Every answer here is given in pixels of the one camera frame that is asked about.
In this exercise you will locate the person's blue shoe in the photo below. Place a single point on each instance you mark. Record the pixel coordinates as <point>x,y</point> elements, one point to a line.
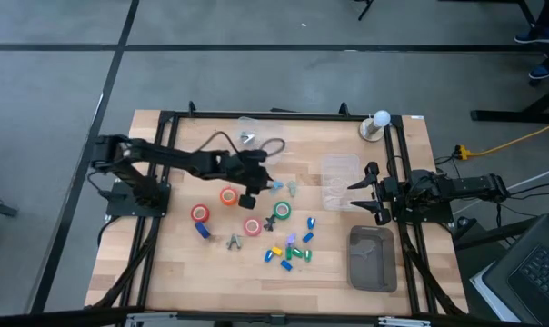
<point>536,36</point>
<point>547,69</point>

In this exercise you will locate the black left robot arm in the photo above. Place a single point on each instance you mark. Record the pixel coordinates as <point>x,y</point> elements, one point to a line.
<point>165,156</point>

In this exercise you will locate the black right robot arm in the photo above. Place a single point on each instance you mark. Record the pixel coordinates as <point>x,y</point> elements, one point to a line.
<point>465,186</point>

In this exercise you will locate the silver aluminium bracket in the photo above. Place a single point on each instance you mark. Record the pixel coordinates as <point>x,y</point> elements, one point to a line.
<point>404,322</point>
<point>149,319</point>

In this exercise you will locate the purple staple remover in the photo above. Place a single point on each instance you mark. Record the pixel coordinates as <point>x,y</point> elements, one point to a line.
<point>292,238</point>

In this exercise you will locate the clear plastic bin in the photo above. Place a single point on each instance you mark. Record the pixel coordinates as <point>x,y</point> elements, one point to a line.
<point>340,181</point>
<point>252,122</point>

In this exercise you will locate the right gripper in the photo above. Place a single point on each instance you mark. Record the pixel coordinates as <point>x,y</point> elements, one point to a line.
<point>387,194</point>

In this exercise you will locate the yellow mini stapler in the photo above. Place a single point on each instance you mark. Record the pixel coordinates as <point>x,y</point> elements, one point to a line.
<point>276,250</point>

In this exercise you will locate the pale green staple remover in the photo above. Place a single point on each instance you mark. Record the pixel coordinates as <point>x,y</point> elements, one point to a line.
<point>292,187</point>

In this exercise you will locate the light blue staple remover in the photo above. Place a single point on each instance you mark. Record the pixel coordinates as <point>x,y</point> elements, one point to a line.
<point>277,185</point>

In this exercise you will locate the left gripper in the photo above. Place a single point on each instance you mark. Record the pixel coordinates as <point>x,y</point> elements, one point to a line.
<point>249,170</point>

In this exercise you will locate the red tape roll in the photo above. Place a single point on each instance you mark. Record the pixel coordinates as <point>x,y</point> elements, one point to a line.
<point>193,213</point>

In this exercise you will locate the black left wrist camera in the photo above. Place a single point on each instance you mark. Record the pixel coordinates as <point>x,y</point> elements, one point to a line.
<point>247,201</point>

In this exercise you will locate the grey translucent plastic bin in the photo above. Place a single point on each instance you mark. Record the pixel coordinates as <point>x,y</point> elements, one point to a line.
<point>372,259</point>

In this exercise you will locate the pink tape roll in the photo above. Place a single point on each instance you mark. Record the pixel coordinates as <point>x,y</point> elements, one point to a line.
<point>246,227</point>

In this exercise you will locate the black tripod leg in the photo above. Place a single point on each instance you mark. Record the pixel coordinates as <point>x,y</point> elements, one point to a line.
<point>365,9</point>

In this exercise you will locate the green tape roll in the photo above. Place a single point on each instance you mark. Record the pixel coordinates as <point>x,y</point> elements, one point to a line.
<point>275,210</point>

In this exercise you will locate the black aluminium table frame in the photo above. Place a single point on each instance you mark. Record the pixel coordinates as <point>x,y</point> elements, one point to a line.
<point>329,116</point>

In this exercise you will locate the black desk leg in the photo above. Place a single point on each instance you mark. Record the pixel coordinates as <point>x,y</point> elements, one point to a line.
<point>492,234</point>

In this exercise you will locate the black desk foot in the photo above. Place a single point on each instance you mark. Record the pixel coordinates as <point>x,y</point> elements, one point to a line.
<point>520,115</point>

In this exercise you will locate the white bulb lamp wooden base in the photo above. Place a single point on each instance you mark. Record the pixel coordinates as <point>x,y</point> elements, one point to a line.
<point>378,121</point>

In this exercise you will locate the blue tape roll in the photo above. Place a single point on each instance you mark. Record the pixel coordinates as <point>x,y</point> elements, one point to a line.
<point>202,230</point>

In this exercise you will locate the orange tape roll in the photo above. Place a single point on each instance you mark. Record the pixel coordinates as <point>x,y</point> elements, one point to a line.
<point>222,196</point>

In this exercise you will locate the black staple remover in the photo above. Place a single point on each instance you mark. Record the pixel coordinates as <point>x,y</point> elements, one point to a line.
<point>270,223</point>

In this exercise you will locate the grey staple remover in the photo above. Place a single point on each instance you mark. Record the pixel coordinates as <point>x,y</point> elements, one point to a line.
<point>233,242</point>

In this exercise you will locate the black laptop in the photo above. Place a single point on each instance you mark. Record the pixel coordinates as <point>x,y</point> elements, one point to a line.
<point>533,272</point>

